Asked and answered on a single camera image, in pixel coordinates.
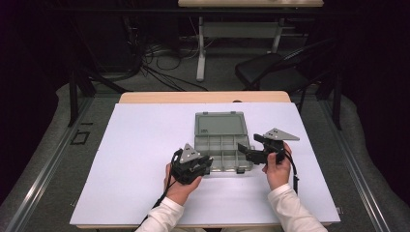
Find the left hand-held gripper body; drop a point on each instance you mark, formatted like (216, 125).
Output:
(187, 167)

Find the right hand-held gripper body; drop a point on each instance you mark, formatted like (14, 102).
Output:
(274, 146)

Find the grey transparent compartment box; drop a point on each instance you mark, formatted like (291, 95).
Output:
(222, 125)

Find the person's left hand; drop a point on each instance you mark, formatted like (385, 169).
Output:
(179, 191)

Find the person's right hand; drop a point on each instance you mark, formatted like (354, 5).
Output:
(278, 174)

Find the white table cover board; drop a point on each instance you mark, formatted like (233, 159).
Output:
(145, 135)

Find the black folding chair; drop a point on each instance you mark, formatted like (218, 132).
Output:
(257, 69)

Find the white metal-legged desk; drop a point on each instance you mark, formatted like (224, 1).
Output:
(238, 30)

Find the black metal stand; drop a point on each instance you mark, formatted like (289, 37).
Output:
(73, 96)

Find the metal floor rail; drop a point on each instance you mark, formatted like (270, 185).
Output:
(42, 180)
(357, 180)

